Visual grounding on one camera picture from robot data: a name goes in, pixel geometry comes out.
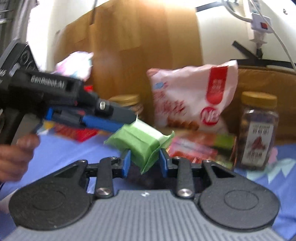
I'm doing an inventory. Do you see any light green pack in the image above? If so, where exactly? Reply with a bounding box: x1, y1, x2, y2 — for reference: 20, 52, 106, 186
104, 119, 175, 174

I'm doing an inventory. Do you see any pink white milk carton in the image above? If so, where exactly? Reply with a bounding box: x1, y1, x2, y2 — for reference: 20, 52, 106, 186
166, 138, 218, 164

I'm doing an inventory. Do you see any person's left hand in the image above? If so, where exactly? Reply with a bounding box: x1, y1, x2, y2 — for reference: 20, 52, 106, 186
0, 134, 40, 182

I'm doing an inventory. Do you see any cashew jar gold lid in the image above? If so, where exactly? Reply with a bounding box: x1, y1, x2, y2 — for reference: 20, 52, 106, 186
108, 94, 144, 121

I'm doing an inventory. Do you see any red gift box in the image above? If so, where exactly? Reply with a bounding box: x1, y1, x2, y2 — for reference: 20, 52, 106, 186
54, 85, 100, 142

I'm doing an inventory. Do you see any white pastel plush toy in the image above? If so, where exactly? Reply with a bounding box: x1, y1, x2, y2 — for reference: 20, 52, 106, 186
53, 51, 94, 82

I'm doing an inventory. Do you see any black sheep print box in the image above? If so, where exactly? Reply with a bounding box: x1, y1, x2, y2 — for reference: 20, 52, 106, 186
162, 129, 239, 171

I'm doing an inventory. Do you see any blue patterned bedsheet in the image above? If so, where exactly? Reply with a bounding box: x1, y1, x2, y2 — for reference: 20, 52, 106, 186
1, 135, 295, 240

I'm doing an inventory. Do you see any wooden headboard panel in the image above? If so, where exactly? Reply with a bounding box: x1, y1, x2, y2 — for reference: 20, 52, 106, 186
54, 1, 203, 124

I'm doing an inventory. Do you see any pink twisted dough snack bag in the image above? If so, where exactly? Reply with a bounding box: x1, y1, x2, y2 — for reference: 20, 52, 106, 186
147, 60, 238, 133

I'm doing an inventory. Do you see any dark nut jar gold lid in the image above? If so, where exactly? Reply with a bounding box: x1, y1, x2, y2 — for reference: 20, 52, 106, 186
236, 91, 279, 170

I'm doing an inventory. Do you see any brown woven mat cushion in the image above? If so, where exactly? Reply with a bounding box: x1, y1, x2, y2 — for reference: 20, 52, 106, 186
222, 66, 296, 144

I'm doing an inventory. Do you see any white power strip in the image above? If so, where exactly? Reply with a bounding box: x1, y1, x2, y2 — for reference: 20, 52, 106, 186
244, 1, 273, 44

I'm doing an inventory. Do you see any white cable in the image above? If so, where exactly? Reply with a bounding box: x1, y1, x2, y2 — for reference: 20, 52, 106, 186
222, 0, 296, 70

